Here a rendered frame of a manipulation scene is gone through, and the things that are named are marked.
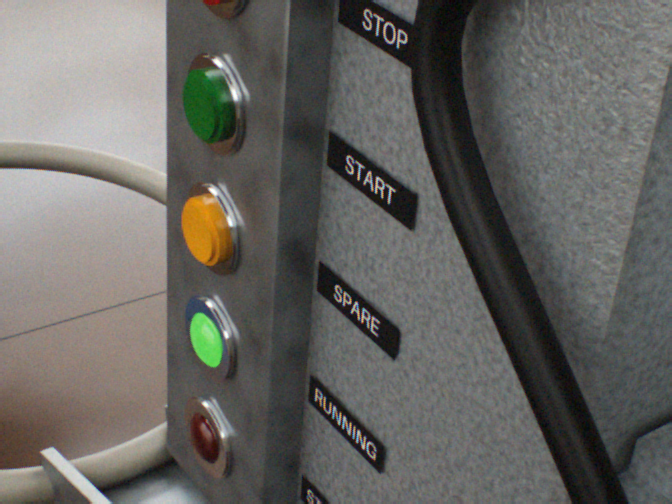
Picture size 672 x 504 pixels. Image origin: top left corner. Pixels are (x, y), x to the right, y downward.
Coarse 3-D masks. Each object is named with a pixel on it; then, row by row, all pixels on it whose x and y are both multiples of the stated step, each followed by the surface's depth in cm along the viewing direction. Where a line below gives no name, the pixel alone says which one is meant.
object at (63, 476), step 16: (48, 464) 96; (64, 464) 95; (176, 464) 103; (64, 480) 94; (80, 480) 93; (144, 480) 101; (160, 480) 100; (176, 480) 100; (64, 496) 95; (80, 496) 92; (96, 496) 91; (112, 496) 99; (128, 496) 99; (144, 496) 98; (160, 496) 98; (176, 496) 98; (192, 496) 98
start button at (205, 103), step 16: (192, 80) 43; (208, 80) 42; (192, 96) 43; (208, 96) 42; (224, 96) 42; (192, 112) 43; (208, 112) 42; (224, 112) 42; (192, 128) 44; (208, 128) 43; (224, 128) 42
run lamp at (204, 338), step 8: (192, 320) 49; (200, 320) 48; (208, 320) 48; (192, 328) 49; (200, 328) 48; (208, 328) 48; (192, 336) 49; (200, 336) 48; (208, 336) 48; (216, 336) 48; (200, 344) 48; (208, 344) 48; (216, 344) 48; (200, 352) 48; (208, 352) 48; (216, 352) 48; (208, 360) 48; (216, 360) 48
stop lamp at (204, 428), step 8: (192, 416) 52; (200, 416) 51; (192, 424) 51; (200, 424) 51; (208, 424) 51; (192, 432) 51; (200, 432) 51; (208, 432) 51; (192, 440) 51; (200, 440) 51; (208, 440) 51; (200, 448) 51; (208, 448) 51; (216, 448) 51; (200, 456) 52; (208, 456) 51; (216, 456) 51
